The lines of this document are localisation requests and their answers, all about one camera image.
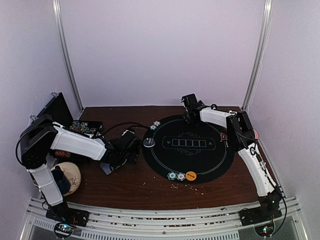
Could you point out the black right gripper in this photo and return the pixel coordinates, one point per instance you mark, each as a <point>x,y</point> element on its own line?
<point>185,115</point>

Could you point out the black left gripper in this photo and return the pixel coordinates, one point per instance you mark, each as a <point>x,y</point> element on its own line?
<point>134,157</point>

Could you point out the clear acrylic dealer button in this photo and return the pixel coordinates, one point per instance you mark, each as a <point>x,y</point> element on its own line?
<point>149,142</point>

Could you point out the blue playing card deck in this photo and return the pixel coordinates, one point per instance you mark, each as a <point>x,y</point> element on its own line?
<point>107,169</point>

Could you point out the blue green 50 chip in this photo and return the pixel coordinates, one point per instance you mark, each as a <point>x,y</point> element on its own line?
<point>152,127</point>
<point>172,176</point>

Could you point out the blue cream 10 chip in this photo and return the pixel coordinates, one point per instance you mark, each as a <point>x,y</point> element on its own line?
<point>181,176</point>
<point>157,123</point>

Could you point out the red triangular all-in marker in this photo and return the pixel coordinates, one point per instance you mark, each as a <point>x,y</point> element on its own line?
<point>223,137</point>

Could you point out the yellow big blind button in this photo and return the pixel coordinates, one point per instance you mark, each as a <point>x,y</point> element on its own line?
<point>191,176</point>

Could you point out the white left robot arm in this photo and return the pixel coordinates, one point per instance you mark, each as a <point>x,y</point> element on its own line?
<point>46,137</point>

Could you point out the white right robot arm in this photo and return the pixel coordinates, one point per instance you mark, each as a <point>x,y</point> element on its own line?
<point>241,138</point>

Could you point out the round black poker mat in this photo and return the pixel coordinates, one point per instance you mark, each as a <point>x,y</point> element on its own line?
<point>181,147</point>

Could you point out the chips row in case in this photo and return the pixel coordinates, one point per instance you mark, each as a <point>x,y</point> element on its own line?
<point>80,126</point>

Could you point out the beige patterned plate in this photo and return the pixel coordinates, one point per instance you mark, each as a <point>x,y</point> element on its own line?
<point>72,173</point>

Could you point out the red 5 chips in case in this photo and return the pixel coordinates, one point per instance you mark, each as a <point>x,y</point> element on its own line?
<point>62,154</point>

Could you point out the red white patterned bowl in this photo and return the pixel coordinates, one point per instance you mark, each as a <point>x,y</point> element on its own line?
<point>256,135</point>

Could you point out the dark blue mug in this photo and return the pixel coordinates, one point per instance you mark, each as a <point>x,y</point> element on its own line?
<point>61,180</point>

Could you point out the black poker set case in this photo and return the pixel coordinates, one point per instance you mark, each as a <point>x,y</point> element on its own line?
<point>59,111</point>

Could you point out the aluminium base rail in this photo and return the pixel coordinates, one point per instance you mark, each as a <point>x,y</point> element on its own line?
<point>216,223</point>

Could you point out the aluminium frame post right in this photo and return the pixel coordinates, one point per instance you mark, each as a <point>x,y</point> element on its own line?
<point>261,47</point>

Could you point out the aluminium frame post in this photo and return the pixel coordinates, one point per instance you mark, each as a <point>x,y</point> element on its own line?
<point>261,47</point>
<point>65,54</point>

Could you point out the aluminium frame post left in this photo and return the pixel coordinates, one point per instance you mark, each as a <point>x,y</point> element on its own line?
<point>65,54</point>

